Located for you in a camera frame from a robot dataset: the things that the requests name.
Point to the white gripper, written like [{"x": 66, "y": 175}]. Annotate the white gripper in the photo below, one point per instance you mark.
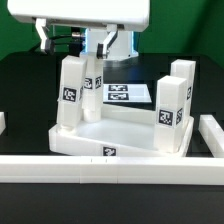
[{"x": 128, "y": 15}]

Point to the white desk top tray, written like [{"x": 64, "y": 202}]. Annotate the white desk top tray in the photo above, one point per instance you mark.
[{"x": 122, "y": 131}]

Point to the white L-shaped fence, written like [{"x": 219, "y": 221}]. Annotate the white L-shaped fence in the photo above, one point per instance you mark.
[{"x": 63, "y": 168}]

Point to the white marker base plate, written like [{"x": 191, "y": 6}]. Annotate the white marker base plate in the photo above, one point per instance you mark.
[{"x": 134, "y": 93}]

